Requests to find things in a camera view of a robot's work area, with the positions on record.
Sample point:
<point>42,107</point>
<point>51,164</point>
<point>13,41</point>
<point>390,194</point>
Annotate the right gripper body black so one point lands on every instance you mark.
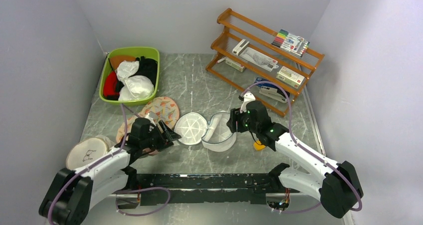
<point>244,123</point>

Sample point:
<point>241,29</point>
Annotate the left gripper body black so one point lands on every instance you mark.
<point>154,138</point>

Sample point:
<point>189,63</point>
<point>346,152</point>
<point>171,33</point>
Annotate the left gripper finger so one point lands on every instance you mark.
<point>167,132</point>
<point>169,139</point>

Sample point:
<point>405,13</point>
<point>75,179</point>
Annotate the white mesh laundry bag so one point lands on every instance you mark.
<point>213,134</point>

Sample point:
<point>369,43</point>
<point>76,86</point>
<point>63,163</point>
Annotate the white lace bra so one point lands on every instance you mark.
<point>135,87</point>

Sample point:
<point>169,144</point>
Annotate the black lace bra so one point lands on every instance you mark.
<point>147,67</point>

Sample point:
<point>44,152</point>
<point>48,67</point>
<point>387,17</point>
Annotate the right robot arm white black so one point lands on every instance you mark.
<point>335,185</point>

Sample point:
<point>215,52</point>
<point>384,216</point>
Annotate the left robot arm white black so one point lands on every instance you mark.
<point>73,193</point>

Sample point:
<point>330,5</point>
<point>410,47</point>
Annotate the floral fabric pad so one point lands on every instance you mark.
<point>165,107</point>

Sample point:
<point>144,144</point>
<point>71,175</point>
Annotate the small orange block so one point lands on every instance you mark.
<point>258,146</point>

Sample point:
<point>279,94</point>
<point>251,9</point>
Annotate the white black stapler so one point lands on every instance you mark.
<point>275,93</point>

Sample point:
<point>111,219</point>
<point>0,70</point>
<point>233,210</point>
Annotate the small green white box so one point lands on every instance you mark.
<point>237,66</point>

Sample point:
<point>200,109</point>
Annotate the wooden two-tier shelf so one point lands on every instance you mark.
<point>237,27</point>

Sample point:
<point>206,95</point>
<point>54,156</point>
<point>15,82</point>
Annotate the white pink marker pen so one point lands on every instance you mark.
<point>221,60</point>

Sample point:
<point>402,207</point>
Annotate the white red box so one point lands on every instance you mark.
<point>290,77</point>

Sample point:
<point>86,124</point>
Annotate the grey printed flat packet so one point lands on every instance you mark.
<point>259,59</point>

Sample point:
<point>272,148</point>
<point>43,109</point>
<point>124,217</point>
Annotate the red cloth item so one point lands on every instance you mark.
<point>112,87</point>

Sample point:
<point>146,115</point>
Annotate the white black stapler box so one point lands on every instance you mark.
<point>240,47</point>

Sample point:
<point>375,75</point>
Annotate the green plastic basket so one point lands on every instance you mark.
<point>134,51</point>

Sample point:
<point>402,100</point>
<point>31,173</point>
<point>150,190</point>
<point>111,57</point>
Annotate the orange brown cloth item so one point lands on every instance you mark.
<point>116,60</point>

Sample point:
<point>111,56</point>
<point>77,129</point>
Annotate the coloured marker pen pack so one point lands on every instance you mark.
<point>291,43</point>

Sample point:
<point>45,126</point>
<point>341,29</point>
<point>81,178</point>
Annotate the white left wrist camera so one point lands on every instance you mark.
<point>152,117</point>

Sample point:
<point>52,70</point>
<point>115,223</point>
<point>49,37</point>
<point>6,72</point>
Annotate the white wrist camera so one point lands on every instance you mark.
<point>152,117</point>
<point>246,98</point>

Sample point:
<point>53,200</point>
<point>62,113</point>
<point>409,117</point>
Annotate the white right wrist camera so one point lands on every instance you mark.
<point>246,98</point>

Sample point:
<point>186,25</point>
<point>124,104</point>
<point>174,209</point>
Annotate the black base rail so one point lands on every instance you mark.
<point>253,188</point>

